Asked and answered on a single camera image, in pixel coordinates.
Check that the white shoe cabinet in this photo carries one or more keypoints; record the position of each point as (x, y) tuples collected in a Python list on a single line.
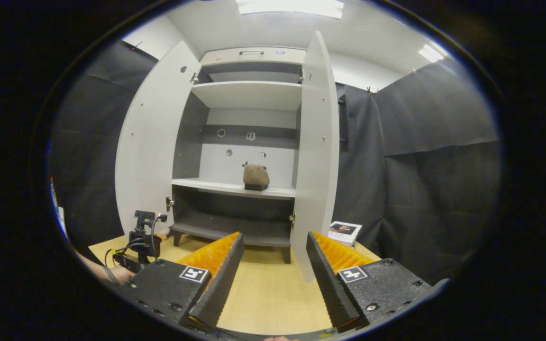
[(249, 94)]

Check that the large ceiling light panel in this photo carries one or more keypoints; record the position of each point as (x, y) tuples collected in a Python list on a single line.
[(292, 7)]

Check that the small ceiling light panel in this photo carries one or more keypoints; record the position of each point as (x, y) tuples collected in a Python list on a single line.
[(430, 53)]

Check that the white shoe cabinet door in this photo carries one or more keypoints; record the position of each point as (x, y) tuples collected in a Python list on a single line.
[(318, 166), (150, 156)]

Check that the small orange object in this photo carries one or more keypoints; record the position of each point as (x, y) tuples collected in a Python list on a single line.
[(163, 235)]

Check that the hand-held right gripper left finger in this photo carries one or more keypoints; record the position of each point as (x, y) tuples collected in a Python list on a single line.
[(221, 284)]

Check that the white cabinet drawer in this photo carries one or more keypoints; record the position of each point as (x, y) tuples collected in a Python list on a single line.
[(225, 56)]

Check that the white photo-cover book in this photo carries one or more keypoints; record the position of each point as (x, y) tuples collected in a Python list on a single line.
[(344, 229)]

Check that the brown fuzzy shoe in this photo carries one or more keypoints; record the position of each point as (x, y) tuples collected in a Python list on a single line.
[(256, 176)]

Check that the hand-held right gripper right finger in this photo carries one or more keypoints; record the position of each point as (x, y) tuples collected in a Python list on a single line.
[(330, 284)]

